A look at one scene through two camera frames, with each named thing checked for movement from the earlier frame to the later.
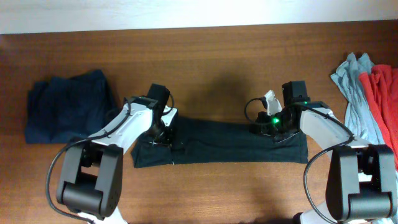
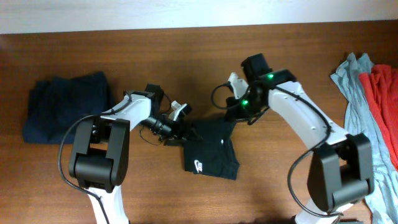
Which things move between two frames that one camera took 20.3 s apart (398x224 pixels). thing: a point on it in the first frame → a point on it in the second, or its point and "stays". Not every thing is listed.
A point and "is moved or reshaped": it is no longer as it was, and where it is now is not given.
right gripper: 263,129 → 234,115
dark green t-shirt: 218,140 is moved or reshaped
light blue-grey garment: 360,120 stays
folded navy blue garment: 68,109 stays
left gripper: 168,140 → 185,136
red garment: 382,83 stays
